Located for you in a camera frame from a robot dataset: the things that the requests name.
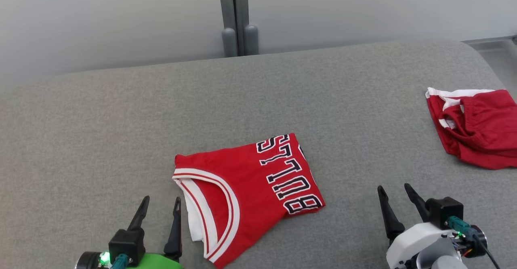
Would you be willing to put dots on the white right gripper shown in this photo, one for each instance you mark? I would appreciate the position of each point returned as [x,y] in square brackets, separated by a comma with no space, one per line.
[412,244]

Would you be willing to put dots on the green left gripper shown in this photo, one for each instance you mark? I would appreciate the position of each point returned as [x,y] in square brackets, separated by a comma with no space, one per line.
[161,261]

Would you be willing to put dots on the red Bulls jersey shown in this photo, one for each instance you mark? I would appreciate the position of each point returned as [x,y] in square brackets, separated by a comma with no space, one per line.
[250,188]

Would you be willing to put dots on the red Bulls 23 shorts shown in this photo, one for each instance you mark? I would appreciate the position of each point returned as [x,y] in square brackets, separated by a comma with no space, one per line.
[484,131]

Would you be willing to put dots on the grey round-topped cylinder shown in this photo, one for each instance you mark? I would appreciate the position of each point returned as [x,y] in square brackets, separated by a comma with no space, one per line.
[229,43]
[251,40]

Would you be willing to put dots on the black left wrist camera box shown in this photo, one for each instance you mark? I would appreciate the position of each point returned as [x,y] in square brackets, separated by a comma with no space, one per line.
[127,242]

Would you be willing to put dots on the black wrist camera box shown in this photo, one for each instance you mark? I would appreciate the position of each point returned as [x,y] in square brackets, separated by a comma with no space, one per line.
[444,212]
[127,242]

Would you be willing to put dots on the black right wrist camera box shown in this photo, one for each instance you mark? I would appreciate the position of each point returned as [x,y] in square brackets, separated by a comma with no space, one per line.
[444,212]

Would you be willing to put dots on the grey vertical frame post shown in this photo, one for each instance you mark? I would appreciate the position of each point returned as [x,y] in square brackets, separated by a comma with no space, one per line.
[234,2]

